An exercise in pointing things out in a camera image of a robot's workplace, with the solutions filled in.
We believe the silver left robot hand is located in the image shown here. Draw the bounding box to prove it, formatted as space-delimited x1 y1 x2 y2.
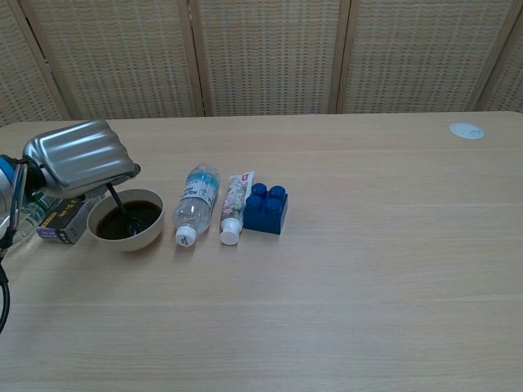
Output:
21 119 141 200

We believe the black plastic spoon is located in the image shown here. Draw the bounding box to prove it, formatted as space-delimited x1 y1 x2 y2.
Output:
106 183 142 237

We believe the dark brown liquid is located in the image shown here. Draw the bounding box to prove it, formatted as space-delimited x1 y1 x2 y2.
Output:
96 199 163 240

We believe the beige bowl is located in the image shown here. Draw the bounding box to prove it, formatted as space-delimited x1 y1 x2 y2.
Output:
86 188 166 252

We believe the clear bottle green label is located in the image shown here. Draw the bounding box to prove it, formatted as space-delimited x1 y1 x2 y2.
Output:
18 191 60 238

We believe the clear bottle blue label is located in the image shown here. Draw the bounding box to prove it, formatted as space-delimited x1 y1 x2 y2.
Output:
171 163 221 247

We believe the floral toothpaste tube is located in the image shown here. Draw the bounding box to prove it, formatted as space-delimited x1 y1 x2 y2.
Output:
219 170 257 246

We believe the blue building block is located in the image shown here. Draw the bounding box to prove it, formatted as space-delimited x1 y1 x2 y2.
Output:
242 182 288 236

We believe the woven folding screen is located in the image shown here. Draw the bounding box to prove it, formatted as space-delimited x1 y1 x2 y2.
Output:
0 0 523 127

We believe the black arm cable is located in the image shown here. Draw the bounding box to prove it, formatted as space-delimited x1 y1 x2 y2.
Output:
0 163 29 336

